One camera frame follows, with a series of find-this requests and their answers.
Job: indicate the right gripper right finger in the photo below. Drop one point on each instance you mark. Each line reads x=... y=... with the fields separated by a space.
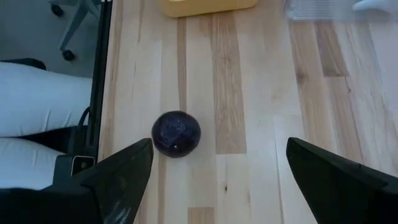
x=342 y=193

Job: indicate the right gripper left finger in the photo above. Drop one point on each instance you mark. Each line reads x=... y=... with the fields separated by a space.
x=93 y=199

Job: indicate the dark purple round fruit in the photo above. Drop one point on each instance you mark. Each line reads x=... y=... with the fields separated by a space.
x=176 y=133

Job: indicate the person's shoe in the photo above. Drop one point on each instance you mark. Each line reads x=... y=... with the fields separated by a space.
x=25 y=63

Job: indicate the grey office chair base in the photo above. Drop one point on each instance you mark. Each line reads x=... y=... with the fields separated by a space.
x=73 y=28

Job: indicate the yellow plastic basket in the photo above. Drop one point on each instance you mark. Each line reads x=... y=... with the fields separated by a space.
x=211 y=7

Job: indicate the small black camera box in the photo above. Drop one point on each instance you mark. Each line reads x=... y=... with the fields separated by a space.
x=83 y=165

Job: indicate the black aluminium table frame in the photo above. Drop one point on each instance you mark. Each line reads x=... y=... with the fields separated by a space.
x=101 y=62

